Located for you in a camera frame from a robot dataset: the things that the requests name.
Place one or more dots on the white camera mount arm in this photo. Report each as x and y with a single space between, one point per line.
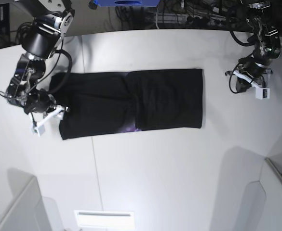
244 82
37 127

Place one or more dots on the white partition panel right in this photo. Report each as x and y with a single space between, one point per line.
265 212

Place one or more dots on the blue box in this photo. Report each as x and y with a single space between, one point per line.
118 3

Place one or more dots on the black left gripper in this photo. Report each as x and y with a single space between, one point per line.
253 67

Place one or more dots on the white partition panel left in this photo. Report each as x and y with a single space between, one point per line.
28 209

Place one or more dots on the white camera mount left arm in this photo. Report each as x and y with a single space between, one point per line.
244 82

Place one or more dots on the white partition panel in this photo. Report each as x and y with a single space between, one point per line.
265 212
28 209

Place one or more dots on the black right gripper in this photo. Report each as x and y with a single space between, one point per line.
39 103

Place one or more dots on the black T-shirt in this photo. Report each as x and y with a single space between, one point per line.
119 102

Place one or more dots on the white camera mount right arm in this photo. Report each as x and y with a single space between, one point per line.
37 127

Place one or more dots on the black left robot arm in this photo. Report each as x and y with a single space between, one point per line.
265 38

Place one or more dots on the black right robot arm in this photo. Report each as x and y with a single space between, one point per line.
51 20

